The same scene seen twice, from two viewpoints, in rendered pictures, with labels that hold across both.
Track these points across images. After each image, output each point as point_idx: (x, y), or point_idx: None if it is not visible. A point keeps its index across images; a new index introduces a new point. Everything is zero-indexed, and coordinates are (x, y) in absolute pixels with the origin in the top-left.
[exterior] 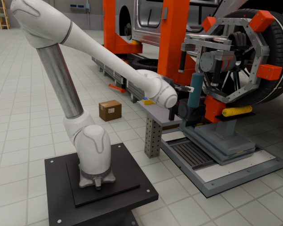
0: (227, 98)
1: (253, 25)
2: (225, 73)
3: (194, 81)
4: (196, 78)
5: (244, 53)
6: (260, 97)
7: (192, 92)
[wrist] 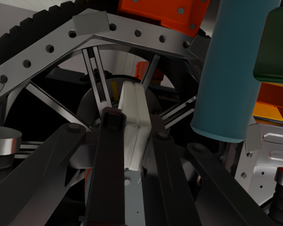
0: (82, 32)
1: None
2: (183, 95)
3: (228, 104)
4: (215, 120)
5: (78, 176)
6: None
7: (123, 84)
